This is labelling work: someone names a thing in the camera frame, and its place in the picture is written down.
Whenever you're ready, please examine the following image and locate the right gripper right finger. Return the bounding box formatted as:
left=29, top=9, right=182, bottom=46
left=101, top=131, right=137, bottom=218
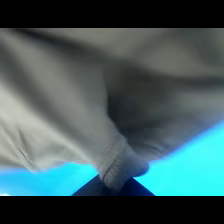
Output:
left=123, top=176, right=156, bottom=197

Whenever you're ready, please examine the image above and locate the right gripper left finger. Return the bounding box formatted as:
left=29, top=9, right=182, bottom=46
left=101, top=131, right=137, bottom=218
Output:
left=71, top=173, right=110, bottom=197

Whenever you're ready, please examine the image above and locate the brown sweatshirt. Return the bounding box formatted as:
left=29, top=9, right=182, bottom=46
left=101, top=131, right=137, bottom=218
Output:
left=0, top=27, right=224, bottom=192

